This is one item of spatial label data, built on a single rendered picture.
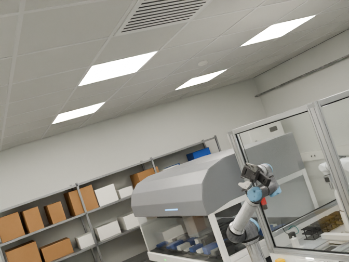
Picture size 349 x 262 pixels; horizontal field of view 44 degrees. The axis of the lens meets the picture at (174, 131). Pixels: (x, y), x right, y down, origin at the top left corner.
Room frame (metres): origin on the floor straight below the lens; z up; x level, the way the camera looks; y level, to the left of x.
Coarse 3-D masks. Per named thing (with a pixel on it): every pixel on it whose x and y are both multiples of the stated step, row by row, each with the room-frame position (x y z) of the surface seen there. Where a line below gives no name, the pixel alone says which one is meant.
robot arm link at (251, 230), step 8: (248, 224) 2.69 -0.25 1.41; (256, 224) 2.72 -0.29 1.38; (248, 232) 2.67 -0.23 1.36; (256, 232) 2.70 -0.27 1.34; (248, 240) 2.68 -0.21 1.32; (256, 240) 2.69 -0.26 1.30; (248, 248) 2.71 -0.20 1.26; (256, 248) 2.69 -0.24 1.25; (256, 256) 2.68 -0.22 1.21; (264, 256) 2.72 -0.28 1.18
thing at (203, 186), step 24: (192, 168) 4.27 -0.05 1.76; (216, 168) 3.86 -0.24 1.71; (144, 192) 5.01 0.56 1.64; (168, 192) 4.40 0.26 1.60; (192, 192) 3.93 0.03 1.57; (216, 192) 3.82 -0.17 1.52; (240, 192) 3.93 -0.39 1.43; (144, 216) 5.08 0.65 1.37; (144, 240) 5.40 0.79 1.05; (216, 240) 3.79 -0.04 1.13; (264, 240) 3.97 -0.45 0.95
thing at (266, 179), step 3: (261, 174) 2.35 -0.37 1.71; (264, 174) 2.35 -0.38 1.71; (261, 177) 2.34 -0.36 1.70; (264, 177) 2.32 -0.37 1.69; (267, 177) 2.32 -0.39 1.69; (258, 180) 2.36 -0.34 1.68; (261, 180) 2.34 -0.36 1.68; (264, 180) 2.31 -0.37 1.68; (267, 180) 2.30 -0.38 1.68; (270, 180) 2.30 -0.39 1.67; (261, 183) 2.34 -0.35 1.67; (264, 183) 2.31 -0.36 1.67; (267, 183) 2.30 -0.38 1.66; (267, 186) 2.31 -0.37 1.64
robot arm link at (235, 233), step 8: (248, 192) 2.39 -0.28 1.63; (256, 192) 2.36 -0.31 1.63; (264, 192) 2.40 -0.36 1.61; (248, 200) 2.44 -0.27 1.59; (256, 200) 2.37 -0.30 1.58; (240, 208) 2.53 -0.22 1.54; (248, 208) 2.45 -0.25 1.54; (256, 208) 2.47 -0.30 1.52; (240, 216) 2.51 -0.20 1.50; (248, 216) 2.49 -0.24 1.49; (232, 224) 2.59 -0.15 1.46; (240, 224) 2.53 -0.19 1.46; (232, 232) 2.58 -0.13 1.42; (240, 232) 2.58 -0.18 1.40; (232, 240) 2.63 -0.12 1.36; (240, 240) 2.64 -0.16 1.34
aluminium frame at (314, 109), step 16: (336, 96) 2.75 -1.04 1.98; (288, 112) 2.89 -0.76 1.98; (304, 112) 2.78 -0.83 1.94; (320, 112) 2.68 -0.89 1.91; (240, 128) 3.40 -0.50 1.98; (320, 128) 2.69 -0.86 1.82; (320, 144) 2.73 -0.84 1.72; (240, 160) 3.53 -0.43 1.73; (336, 160) 2.67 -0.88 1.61; (336, 176) 2.70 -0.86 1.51; (272, 240) 3.51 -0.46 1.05; (304, 256) 3.19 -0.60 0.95; (320, 256) 3.04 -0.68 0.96; (336, 256) 2.91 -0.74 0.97
